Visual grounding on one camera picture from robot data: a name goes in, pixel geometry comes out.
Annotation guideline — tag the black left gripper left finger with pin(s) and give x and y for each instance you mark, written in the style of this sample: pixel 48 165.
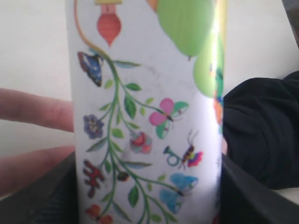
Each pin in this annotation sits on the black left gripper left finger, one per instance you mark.
pixel 52 199

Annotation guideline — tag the person's open bare hand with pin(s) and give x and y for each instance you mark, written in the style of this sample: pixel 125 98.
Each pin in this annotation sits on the person's open bare hand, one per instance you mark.
pixel 35 135

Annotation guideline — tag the black sleeved forearm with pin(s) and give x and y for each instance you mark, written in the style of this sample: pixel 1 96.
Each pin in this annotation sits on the black sleeved forearm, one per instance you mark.
pixel 261 128

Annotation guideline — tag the square clear tea bottle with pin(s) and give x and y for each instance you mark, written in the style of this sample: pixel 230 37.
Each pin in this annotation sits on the square clear tea bottle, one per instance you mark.
pixel 147 83

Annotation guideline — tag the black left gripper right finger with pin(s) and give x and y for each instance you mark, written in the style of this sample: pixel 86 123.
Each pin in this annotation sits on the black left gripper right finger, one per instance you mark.
pixel 246 201

